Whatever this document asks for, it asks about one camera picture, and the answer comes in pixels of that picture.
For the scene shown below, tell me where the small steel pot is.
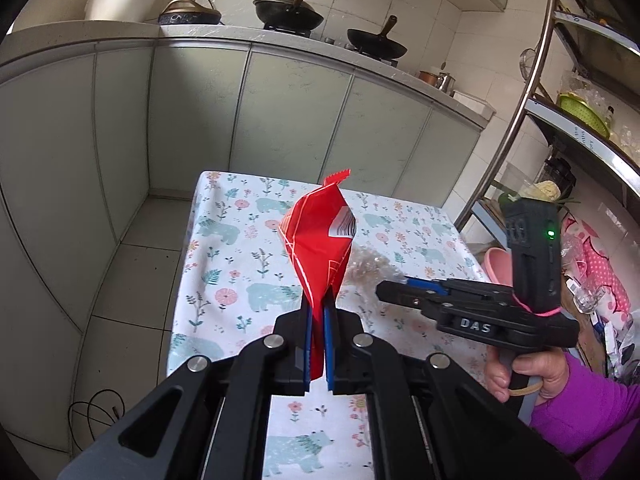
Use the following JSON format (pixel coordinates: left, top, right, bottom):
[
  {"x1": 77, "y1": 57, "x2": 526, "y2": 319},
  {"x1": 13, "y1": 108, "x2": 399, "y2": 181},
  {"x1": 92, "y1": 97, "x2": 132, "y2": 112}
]
[{"x1": 436, "y1": 62, "x2": 457, "y2": 93}]

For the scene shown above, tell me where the person's right forearm purple sleeve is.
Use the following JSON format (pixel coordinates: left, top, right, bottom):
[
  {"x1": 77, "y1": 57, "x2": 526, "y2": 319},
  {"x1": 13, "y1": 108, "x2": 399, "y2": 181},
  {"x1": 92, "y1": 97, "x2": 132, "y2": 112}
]
[{"x1": 527, "y1": 352, "x2": 640, "y2": 480}]

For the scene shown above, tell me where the bear printed tablecloth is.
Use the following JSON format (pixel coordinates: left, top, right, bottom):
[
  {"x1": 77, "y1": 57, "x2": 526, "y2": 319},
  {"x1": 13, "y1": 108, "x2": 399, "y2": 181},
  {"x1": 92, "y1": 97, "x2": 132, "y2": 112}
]
[{"x1": 167, "y1": 171, "x2": 493, "y2": 480}]

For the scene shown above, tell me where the white rectangular container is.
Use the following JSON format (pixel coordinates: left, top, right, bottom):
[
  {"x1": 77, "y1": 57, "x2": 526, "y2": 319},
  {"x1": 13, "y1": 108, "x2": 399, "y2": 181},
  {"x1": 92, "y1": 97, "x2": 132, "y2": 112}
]
[{"x1": 452, "y1": 91, "x2": 496, "y2": 113}]

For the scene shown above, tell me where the person's right hand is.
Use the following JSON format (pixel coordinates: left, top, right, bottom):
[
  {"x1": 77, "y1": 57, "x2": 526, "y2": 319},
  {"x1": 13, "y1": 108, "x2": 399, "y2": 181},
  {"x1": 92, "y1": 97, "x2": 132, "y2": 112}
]
[{"x1": 482, "y1": 347, "x2": 571, "y2": 407}]

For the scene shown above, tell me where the clear plastic wrapper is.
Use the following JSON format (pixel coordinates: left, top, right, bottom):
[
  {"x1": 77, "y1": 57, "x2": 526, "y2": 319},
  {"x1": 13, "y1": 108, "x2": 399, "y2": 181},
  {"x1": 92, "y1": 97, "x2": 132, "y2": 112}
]
[{"x1": 347, "y1": 247, "x2": 416, "y2": 321}]

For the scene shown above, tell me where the pink plastic basin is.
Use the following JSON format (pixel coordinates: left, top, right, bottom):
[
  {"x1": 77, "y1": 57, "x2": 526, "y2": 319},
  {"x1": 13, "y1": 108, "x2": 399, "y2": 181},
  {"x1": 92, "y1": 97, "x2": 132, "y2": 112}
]
[{"x1": 483, "y1": 247, "x2": 513, "y2": 286}]

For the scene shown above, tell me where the pink dotted bag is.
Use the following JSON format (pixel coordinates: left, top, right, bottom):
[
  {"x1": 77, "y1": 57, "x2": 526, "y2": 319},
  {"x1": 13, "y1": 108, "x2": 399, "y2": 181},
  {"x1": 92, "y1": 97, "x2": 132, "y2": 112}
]
[{"x1": 560, "y1": 215, "x2": 633, "y2": 311}]

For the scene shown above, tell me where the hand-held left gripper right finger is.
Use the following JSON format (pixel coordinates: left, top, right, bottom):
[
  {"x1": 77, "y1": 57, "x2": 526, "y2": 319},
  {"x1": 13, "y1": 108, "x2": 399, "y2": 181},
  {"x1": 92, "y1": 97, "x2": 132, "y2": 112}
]
[{"x1": 322, "y1": 296, "x2": 581, "y2": 480}]

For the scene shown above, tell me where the black cable coil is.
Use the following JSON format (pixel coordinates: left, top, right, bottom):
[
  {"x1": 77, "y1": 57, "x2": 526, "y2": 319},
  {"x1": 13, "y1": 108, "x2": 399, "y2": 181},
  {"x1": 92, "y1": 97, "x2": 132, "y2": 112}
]
[{"x1": 67, "y1": 390, "x2": 126, "y2": 453}]

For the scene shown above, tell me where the black wok with lid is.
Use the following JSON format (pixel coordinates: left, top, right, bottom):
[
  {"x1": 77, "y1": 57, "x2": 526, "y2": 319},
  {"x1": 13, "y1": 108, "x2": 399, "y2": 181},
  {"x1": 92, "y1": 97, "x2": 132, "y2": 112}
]
[{"x1": 252, "y1": 0, "x2": 325, "y2": 32}]

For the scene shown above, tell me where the metal shelf rack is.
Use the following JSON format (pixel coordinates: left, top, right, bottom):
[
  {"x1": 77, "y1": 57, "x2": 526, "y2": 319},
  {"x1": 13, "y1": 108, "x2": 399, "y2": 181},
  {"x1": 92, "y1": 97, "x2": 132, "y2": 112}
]
[{"x1": 452, "y1": 0, "x2": 640, "y2": 241}]

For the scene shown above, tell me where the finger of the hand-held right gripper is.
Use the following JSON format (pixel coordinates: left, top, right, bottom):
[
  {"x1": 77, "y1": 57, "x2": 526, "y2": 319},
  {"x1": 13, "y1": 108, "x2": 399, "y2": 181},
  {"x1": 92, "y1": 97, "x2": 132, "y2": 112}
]
[
  {"x1": 376, "y1": 280, "x2": 453, "y2": 315},
  {"x1": 405, "y1": 276, "x2": 512, "y2": 295}
]

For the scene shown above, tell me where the crumpled clear plastic packaging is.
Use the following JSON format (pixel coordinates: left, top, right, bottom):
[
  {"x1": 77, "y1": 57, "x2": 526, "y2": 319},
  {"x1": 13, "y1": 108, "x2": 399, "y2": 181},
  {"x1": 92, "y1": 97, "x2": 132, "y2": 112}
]
[{"x1": 567, "y1": 280, "x2": 603, "y2": 313}]

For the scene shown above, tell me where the cauliflower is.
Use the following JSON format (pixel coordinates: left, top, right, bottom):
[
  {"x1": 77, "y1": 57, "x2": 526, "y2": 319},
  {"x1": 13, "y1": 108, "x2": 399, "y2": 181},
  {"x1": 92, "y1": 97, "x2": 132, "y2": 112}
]
[{"x1": 520, "y1": 180, "x2": 561, "y2": 203}]

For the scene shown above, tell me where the green plastic basket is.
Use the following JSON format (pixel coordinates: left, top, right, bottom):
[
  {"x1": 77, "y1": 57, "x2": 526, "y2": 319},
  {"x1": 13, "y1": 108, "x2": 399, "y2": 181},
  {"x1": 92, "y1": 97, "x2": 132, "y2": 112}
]
[{"x1": 557, "y1": 92, "x2": 612, "y2": 141}]

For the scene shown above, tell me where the white rice cooker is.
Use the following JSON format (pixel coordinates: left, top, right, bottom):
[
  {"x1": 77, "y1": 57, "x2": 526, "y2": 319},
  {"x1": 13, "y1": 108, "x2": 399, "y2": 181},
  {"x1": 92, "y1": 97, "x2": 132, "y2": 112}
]
[{"x1": 84, "y1": 0, "x2": 160, "y2": 23}]

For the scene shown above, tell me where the grey kitchen cabinet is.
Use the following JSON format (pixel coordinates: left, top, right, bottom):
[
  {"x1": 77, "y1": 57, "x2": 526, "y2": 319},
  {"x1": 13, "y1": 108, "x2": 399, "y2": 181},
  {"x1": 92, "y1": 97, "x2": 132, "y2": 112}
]
[{"x1": 0, "y1": 20, "x2": 496, "y2": 456}]

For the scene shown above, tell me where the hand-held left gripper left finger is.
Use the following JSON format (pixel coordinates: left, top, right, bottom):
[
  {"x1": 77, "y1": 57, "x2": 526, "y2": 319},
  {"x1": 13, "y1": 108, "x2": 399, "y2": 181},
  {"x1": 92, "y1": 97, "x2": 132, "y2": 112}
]
[{"x1": 59, "y1": 295, "x2": 313, "y2": 480}]

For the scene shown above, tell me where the dark pot with gold lid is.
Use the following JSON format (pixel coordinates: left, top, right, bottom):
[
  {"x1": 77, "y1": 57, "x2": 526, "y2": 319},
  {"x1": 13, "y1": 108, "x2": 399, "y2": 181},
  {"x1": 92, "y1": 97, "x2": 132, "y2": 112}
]
[{"x1": 159, "y1": 0, "x2": 222, "y2": 26}]

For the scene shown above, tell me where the red snack packet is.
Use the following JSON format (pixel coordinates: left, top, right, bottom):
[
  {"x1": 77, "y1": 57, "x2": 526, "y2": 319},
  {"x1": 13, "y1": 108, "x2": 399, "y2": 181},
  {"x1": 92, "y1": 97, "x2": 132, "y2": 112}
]
[{"x1": 277, "y1": 169, "x2": 357, "y2": 378}]

